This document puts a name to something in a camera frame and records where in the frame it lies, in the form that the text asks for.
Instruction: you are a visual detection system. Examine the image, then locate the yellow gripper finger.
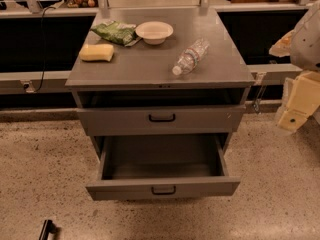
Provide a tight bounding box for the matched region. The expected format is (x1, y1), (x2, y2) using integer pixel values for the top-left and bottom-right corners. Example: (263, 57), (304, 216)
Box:
(269, 30), (294, 57)

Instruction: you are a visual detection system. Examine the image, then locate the grey drawer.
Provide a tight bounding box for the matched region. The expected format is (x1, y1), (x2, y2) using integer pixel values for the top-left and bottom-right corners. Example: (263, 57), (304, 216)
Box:
(77, 105), (245, 136)
(86, 134), (240, 201)

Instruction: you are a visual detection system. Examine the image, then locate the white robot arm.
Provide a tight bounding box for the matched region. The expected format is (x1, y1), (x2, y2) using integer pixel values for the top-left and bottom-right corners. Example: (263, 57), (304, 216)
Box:
(269, 1), (320, 71)

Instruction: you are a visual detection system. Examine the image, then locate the grey drawer cabinet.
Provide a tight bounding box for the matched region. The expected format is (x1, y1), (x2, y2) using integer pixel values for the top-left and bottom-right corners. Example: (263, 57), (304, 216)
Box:
(66, 7), (254, 153)

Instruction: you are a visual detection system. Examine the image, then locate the clear plastic water bottle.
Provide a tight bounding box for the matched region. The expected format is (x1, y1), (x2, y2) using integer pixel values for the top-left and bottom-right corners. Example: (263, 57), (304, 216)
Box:
(172, 38), (210, 76)

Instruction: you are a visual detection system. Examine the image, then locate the white bowl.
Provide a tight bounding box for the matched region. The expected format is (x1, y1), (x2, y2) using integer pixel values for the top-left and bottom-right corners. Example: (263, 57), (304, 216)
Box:
(135, 21), (173, 45)

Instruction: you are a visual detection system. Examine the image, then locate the green chip bag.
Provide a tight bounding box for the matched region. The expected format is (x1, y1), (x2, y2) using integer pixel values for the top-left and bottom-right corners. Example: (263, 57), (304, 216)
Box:
(91, 20), (141, 47)

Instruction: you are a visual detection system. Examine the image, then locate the yellow sponge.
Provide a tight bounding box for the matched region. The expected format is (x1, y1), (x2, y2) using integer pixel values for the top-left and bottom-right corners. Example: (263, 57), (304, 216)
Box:
(79, 44), (114, 62)

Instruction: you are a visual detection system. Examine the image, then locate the black object on floor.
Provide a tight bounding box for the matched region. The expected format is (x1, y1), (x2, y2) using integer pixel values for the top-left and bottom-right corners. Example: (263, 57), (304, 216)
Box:
(38, 219), (56, 240)

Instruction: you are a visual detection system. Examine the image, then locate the black power cable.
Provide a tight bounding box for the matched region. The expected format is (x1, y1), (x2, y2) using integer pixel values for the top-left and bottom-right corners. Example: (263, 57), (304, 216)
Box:
(33, 5), (58, 94)

